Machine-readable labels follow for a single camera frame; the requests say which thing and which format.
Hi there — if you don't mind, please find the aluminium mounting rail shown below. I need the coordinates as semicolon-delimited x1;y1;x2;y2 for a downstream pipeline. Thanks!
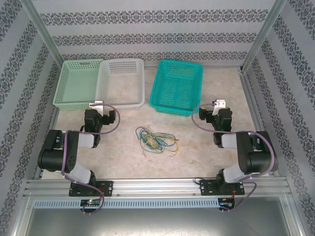
23;178;288;197

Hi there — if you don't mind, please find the small green circuit board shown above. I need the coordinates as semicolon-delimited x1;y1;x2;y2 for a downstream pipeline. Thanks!
218;198;236;209
80;199;101;207

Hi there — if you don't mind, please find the thin blue cable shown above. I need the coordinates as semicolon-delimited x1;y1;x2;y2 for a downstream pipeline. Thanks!
134;126;163;153
140;129;177;153

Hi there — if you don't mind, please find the light green plastic basket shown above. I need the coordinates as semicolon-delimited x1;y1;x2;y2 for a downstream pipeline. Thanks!
53;59;104;110

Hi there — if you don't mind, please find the grey slotted cable duct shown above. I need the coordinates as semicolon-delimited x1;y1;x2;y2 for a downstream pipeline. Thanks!
33;198;234;209

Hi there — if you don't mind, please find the aluminium frame back rail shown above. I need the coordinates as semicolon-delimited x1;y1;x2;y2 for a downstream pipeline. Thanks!
144;64;243;72

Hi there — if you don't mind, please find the aluminium frame post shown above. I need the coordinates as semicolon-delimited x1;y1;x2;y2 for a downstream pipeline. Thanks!
21;0;64;65
240;0;287;73

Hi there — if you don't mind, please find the grey metal panel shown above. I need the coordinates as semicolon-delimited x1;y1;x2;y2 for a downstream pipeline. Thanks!
13;196;305;236

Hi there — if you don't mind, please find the thin yellow cable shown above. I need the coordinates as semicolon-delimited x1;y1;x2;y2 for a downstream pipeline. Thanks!
141;132;181;156
142;134;173;158

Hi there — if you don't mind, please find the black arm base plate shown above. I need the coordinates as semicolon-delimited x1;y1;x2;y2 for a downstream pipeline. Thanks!
199;179;246;196
68;180;114;197

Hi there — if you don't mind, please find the white plastic basket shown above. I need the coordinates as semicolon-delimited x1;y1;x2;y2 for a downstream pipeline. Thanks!
94;58;146;110

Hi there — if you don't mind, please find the aluminium frame side rail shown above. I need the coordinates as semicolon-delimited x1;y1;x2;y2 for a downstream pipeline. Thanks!
237;67;276;177
34;108;61;179

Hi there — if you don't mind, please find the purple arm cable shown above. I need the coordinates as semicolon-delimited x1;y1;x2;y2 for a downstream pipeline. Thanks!
61;103;121;214
191;103;276;213

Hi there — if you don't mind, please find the teal plastic basket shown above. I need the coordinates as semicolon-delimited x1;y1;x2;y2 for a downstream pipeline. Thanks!
149;59;204;117

